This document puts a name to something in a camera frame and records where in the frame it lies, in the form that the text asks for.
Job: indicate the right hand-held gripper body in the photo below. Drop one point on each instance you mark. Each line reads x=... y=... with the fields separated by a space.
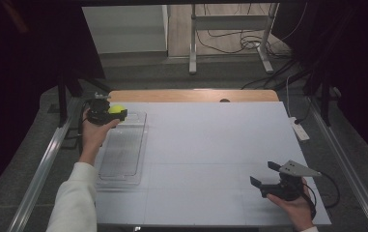
x=286 y=188

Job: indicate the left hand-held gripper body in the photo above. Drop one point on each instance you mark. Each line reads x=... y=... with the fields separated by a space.
x=98 y=112

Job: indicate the yellow tennis ball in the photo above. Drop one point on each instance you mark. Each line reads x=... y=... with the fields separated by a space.
x=116 y=108

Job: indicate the clear plastic tray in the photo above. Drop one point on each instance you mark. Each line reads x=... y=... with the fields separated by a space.
x=123 y=151

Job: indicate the person's right hand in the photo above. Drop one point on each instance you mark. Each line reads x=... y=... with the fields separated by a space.
x=296 y=211

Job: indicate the person's left hand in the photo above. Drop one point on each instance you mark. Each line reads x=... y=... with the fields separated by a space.
x=93 y=138

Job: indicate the black metal stand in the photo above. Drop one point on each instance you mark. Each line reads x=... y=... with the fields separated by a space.
x=62 y=96
x=325 y=103

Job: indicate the white power strip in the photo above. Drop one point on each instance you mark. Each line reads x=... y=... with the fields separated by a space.
x=299 y=129

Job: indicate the white foam board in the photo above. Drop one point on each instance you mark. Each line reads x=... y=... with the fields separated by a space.
x=204 y=145

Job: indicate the dark curtain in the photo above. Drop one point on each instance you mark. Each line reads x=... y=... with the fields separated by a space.
x=355 y=64
x=27 y=64

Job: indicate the white cabinet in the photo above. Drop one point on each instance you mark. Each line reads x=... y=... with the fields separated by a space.
x=127 y=29

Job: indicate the black square floor frame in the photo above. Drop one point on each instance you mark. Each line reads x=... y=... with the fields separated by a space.
x=70 y=141

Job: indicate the aluminium rail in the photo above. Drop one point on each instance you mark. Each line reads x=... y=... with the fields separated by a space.
x=345 y=164
x=43 y=164

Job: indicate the grey metal desk frame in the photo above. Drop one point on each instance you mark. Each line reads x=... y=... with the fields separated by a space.
x=230 y=22

